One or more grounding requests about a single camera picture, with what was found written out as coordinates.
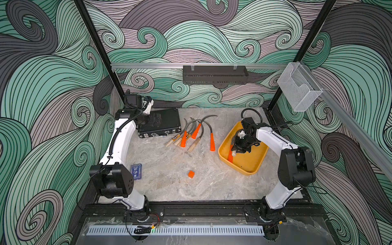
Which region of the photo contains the yellow plastic tray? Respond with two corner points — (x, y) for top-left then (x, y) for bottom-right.
(218, 121), (268, 176)

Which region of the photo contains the blue card pack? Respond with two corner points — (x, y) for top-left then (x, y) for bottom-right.
(130, 163), (143, 180)

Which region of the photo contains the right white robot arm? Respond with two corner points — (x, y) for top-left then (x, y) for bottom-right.
(229, 108), (316, 223)

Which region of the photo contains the black ribbed storage case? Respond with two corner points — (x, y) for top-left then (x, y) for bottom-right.
(138, 108), (182, 138)

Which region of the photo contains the black wall shelf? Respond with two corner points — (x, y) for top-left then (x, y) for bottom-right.
(183, 65), (249, 86)

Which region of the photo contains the white slotted cable duct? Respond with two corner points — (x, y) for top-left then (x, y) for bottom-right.
(86, 225), (264, 236)

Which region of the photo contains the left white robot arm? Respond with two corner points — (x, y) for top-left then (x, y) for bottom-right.
(89, 95), (154, 217)

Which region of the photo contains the clear acrylic wall holder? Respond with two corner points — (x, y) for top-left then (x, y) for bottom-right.
(278, 62), (323, 112)

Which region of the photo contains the small orange block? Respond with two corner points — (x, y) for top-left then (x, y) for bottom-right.
(188, 170), (195, 179)

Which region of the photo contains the wooden handle sickle with label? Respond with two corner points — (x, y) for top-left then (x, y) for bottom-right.
(165, 120), (191, 147)

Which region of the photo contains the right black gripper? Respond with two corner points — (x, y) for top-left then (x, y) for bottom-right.
(230, 135), (255, 153)

